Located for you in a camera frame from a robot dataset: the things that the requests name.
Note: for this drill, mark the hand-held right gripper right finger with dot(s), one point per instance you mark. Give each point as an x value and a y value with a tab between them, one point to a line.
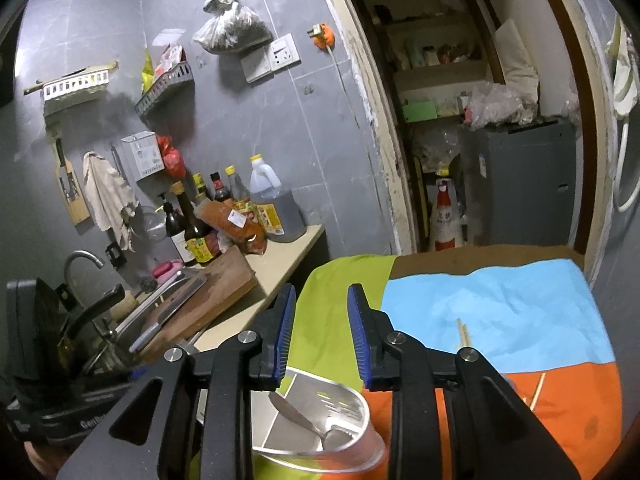
357	340

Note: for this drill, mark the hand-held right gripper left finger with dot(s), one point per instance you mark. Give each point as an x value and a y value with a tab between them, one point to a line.
286	332

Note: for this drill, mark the wooden chopstick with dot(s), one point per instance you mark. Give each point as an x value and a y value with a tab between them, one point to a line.
538	391
468	336
460	332

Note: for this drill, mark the white plastic utensil holder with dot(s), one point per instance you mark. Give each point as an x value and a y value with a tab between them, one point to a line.
345	450

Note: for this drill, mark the wooden cutting board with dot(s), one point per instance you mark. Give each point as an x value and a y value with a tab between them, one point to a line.
220	285

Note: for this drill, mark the metal spoon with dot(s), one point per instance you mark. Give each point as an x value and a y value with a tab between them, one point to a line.
300	417

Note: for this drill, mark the red food packet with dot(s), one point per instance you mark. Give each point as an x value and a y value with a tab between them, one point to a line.
235	222

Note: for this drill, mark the large cooking oil jug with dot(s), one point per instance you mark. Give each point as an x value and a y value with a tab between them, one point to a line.
280	210

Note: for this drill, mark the dark sauce bottle yellow label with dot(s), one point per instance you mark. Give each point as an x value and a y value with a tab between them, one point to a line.
192	240

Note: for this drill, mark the pink soap box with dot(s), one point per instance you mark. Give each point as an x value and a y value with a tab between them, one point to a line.
167	268

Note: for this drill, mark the steel cleaver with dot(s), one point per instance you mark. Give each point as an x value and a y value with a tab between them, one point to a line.
150	300

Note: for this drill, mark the multicoloured patchwork cloth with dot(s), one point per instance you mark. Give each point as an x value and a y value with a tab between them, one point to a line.
500	300

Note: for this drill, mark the red and white bottle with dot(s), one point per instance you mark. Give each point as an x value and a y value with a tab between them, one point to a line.
445	220

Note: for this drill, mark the metal faucet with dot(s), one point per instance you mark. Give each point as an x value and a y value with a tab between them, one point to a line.
75	260

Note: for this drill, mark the clear yellow-capped bottle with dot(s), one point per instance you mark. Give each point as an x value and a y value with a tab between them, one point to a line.
236	185

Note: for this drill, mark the pump-top dark bottle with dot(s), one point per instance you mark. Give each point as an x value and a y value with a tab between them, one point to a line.
172	225

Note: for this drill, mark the red-capped sauce bottle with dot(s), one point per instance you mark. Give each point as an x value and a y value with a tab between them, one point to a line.
220	189

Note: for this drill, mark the yellow-capped sauce bottle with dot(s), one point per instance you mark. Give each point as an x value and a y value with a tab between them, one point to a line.
201	185

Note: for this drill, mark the red plastic bag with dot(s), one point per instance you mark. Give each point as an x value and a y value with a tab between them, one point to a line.
172	160

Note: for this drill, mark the hanging beige dish towel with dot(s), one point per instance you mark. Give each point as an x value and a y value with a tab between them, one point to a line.
105	195

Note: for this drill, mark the wooden knife holder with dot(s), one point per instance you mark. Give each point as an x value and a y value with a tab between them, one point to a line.
70	190

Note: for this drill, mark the dark grey box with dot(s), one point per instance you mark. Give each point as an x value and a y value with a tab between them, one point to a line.
520	185

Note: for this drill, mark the green box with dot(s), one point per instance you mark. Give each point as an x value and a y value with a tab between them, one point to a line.
420	111

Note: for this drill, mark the crumpled clear plastic bags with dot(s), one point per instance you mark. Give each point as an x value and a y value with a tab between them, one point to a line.
495	105

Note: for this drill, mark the wooden shelf unit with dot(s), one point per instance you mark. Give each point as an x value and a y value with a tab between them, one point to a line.
435	72

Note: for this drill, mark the yellow packet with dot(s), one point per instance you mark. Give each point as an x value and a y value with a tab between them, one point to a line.
147	75

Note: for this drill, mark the orange power plug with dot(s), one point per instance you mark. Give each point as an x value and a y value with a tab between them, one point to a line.
322	35

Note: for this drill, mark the hanging clear plastic bag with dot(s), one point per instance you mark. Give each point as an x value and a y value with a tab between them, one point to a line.
230	25

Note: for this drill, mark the hanging white cloth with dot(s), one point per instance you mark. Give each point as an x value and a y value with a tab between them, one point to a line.
622	75

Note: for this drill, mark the worn door frame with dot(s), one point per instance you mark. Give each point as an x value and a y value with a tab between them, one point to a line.
380	130

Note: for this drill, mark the white wall-mounted box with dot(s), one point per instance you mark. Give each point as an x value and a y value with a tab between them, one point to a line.
142	157

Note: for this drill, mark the white wall switch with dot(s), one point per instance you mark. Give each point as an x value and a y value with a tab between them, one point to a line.
256	67

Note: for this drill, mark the grey wall basket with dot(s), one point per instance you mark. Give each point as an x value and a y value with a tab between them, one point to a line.
165	91

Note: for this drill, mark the white wall socket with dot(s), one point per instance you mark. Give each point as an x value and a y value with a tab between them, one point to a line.
285	52

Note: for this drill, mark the white wall rack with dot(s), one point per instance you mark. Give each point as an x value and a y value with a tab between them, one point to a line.
75	86

